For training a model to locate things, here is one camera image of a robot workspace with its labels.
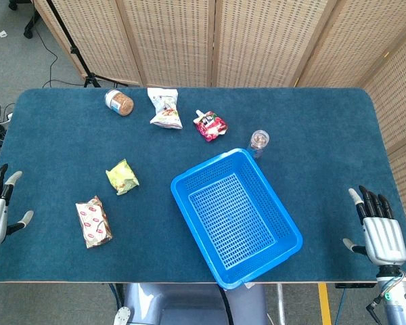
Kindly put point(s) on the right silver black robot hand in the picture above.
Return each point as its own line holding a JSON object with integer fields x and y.
{"x": 384, "y": 237}

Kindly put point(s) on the white-lidded jar, brown contents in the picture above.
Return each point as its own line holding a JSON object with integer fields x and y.
{"x": 120, "y": 102}

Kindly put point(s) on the grey-blue robot torso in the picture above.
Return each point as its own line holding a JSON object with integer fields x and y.
{"x": 176, "y": 304}

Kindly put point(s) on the white printed snack bag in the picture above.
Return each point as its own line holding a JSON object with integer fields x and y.
{"x": 164, "y": 111}

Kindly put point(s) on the metal table leg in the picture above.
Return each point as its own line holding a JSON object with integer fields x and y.
{"x": 281, "y": 304}

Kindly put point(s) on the teal table cloth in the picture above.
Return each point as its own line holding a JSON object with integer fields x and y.
{"x": 71, "y": 142}

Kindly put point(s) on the green crinkled snack bag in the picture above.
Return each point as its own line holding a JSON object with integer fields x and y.
{"x": 122, "y": 177}

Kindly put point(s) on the black office chair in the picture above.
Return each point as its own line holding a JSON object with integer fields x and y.
{"x": 30, "y": 20}

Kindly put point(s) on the red spouted drink pouch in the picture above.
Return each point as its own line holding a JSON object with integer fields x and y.
{"x": 210, "y": 127}

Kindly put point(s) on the black tripod stand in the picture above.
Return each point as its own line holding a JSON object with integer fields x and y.
{"x": 71, "y": 49}

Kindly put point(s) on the clear jar with blue label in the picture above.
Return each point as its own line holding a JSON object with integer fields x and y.
{"x": 258, "y": 142}

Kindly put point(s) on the woven wooden folding screen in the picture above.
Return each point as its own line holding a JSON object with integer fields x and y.
{"x": 257, "y": 40}

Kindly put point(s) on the blue perforated plastic basket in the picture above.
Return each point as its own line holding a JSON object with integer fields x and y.
{"x": 233, "y": 220}

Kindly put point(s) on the red white snack packet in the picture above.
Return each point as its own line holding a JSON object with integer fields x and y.
{"x": 93, "y": 221}

